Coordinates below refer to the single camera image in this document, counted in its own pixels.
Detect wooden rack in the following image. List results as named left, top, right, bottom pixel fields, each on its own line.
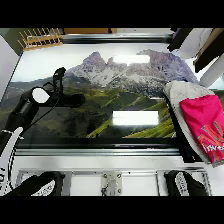
left=17, top=27, right=65, bottom=52

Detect light grey garment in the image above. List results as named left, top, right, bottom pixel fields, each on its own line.
left=162, top=80, right=216, bottom=165

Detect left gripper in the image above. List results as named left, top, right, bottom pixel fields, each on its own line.
left=62, top=93, right=86, bottom=109

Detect silver frame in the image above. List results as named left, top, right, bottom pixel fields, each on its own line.
left=12, top=147, right=214, bottom=197

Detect black cable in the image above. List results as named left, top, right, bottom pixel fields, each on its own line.
left=23, top=105, right=55, bottom=134

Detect red T-shirt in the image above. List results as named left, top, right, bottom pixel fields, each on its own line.
left=179, top=94, right=224, bottom=168

